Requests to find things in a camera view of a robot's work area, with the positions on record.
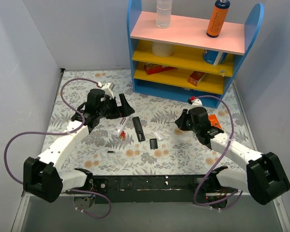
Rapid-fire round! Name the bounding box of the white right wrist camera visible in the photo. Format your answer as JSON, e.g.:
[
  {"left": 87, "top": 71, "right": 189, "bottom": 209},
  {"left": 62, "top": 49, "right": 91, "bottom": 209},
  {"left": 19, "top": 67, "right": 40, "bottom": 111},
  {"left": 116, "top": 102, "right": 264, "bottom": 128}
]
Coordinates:
[{"left": 188, "top": 96, "right": 203, "bottom": 109}]

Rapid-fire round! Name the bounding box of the red flat box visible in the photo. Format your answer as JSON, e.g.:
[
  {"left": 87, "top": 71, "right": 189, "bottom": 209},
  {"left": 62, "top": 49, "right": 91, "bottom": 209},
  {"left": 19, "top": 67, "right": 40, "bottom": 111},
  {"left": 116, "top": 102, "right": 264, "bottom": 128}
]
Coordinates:
[{"left": 144, "top": 63, "right": 175, "bottom": 75}]

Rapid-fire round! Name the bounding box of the blue yellow pink shelf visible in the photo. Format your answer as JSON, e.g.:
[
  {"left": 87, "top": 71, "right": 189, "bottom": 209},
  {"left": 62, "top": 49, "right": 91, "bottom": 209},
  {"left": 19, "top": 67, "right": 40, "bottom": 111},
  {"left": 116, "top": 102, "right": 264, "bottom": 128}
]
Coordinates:
[{"left": 127, "top": 0, "right": 264, "bottom": 108}]

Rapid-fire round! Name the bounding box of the clear plastic bottle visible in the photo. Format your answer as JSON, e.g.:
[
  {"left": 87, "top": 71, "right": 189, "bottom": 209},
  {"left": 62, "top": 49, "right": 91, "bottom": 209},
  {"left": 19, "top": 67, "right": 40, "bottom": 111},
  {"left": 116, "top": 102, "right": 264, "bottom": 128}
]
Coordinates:
[{"left": 156, "top": 0, "right": 173, "bottom": 29}]

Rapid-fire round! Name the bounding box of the black battery cover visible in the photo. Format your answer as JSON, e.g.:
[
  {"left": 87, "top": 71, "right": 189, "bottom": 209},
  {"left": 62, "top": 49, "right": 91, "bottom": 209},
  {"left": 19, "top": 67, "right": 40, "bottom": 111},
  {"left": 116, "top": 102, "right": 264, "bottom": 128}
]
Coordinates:
[{"left": 149, "top": 138, "right": 158, "bottom": 150}]

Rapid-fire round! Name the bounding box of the white paper roll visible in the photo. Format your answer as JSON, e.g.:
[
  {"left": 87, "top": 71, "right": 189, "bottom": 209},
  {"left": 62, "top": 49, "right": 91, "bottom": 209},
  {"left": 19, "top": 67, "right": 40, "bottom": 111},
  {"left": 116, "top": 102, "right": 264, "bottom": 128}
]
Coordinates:
[{"left": 152, "top": 42, "right": 174, "bottom": 58}]

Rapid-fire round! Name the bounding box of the white battery cover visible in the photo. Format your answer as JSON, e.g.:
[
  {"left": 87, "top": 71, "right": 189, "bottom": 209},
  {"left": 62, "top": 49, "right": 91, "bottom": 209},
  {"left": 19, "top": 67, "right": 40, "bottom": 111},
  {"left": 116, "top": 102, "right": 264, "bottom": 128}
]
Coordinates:
[{"left": 153, "top": 131, "right": 164, "bottom": 141}]

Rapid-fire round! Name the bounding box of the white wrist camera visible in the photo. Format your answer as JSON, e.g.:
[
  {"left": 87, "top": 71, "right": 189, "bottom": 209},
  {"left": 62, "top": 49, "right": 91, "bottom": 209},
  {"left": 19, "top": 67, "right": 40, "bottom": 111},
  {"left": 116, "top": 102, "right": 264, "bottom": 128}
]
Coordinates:
[
  {"left": 188, "top": 96, "right": 203, "bottom": 109},
  {"left": 97, "top": 82, "right": 115, "bottom": 99}
]

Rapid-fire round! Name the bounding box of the orange battery pack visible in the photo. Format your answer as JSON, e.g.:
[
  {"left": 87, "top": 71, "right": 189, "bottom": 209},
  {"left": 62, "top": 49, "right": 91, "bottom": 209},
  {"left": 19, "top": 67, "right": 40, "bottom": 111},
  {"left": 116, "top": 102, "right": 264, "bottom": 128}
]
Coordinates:
[{"left": 208, "top": 115, "right": 221, "bottom": 129}]

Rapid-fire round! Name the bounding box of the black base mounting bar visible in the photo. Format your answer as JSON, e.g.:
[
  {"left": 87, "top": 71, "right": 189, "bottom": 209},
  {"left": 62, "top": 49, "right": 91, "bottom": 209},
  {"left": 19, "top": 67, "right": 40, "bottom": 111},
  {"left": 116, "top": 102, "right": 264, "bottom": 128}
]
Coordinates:
[{"left": 65, "top": 174, "right": 240, "bottom": 205}]

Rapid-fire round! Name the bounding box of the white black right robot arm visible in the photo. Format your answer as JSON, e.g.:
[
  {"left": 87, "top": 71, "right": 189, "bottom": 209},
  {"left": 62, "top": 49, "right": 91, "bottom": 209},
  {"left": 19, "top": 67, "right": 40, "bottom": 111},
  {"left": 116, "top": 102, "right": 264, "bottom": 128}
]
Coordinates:
[{"left": 175, "top": 107, "right": 290, "bottom": 205}]

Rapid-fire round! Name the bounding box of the black remote control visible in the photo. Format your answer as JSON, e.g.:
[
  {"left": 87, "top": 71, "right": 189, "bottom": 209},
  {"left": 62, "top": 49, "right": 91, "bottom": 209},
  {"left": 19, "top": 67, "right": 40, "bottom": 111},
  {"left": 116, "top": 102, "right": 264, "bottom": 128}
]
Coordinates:
[{"left": 132, "top": 116, "right": 145, "bottom": 142}]

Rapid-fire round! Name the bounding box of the orange cylindrical bottle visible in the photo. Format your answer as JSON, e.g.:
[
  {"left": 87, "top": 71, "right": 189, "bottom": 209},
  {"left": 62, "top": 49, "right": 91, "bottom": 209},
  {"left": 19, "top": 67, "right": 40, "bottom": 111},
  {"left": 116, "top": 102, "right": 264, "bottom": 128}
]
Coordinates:
[{"left": 206, "top": 0, "right": 230, "bottom": 38}]

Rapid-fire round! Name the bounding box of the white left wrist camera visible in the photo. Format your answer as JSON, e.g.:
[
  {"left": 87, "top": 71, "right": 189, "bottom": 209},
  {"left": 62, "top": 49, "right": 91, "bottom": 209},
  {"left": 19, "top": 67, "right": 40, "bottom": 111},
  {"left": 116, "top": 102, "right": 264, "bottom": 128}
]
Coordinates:
[{"left": 97, "top": 82, "right": 115, "bottom": 99}]

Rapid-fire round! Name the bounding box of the floral patterned table mat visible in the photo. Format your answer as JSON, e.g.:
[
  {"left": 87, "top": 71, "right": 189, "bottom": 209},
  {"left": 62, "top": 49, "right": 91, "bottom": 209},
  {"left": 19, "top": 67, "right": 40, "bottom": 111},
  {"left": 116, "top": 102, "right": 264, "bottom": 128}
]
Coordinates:
[{"left": 40, "top": 69, "right": 259, "bottom": 176}]

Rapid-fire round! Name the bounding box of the white remote control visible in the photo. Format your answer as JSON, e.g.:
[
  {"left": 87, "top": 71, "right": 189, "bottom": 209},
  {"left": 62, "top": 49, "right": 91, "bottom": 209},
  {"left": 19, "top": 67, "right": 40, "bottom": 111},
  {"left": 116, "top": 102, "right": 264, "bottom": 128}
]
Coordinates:
[{"left": 111, "top": 116, "right": 130, "bottom": 138}]

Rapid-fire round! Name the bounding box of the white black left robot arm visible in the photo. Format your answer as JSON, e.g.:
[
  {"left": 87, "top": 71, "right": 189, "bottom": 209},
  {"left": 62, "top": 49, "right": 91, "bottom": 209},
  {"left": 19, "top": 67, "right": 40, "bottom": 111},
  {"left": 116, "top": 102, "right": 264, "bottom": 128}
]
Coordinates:
[{"left": 23, "top": 89, "right": 135, "bottom": 203}]

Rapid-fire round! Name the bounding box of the orange red small box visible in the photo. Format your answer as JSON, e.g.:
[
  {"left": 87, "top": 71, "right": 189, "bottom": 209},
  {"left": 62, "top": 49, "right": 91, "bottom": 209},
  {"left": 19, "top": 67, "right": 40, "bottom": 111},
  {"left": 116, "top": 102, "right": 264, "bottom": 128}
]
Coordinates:
[{"left": 188, "top": 71, "right": 207, "bottom": 86}]

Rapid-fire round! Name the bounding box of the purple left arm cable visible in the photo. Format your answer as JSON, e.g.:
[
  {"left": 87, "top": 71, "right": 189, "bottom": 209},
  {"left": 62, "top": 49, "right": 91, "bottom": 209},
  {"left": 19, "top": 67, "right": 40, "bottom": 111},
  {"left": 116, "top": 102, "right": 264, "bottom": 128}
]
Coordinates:
[{"left": 3, "top": 77, "right": 112, "bottom": 219}]

